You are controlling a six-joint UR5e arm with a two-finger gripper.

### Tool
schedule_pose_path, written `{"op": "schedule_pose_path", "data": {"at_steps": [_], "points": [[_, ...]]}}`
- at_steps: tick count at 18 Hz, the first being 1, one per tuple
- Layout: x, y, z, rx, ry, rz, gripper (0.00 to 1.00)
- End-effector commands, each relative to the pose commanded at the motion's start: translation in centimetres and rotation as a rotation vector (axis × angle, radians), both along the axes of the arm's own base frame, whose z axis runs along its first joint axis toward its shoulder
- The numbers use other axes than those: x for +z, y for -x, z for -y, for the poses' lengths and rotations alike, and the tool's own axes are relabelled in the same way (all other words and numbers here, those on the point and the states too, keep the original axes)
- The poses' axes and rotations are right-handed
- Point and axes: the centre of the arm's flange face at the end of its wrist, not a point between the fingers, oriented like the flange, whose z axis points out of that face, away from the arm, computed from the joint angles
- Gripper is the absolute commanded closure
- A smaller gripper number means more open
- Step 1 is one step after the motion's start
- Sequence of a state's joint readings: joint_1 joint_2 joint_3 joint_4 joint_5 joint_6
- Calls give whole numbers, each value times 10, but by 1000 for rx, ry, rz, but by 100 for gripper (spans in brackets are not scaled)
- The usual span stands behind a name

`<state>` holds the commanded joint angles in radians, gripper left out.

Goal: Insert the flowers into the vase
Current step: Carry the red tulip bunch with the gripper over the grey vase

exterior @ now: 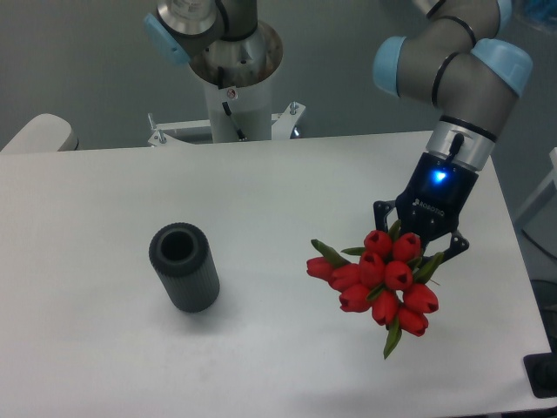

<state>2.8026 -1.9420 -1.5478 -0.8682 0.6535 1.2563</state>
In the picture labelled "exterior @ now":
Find white furniture frame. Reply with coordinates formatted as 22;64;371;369
513;148;556;228

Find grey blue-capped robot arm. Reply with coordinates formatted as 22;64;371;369
144;1;533;262

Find dark grey ribbed vase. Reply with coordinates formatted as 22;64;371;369
149;223;220;314

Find black device at table edge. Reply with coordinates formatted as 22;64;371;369
523;353;556;399

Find red tulip bouquet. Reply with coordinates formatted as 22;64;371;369
306;221;445;358

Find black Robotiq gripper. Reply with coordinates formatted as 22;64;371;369
373;152;478;264

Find white chair backrest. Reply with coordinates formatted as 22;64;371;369
1;113;79;155

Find black floor cable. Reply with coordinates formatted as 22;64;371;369
520;226;557;258

